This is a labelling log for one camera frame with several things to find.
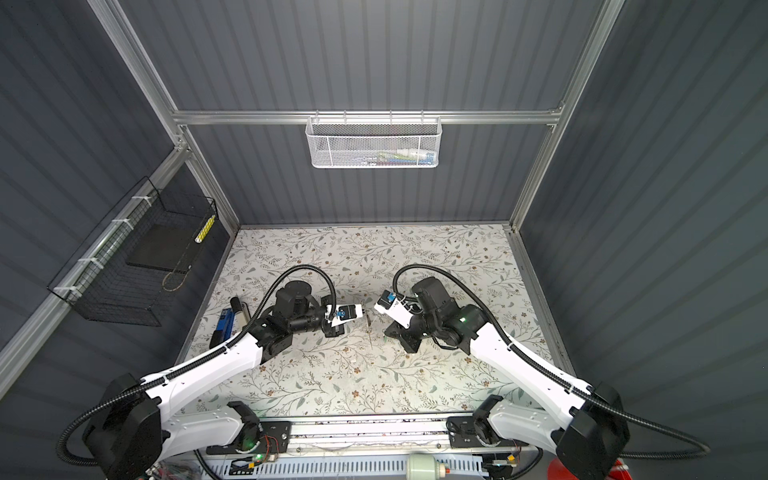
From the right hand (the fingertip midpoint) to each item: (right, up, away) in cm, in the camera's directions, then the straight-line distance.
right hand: (392, 332), depth 75 cm
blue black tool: (-51, -3, +15) cm, 53 cm away
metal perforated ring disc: (-5, +6, -10) cm, 12 cm away
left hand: (-8, +7, +3) cm, 11 cm away
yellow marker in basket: (-52, +24, +5) cm, 58 cm away
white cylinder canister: (+6, -25, -12) cm, 29 cm away
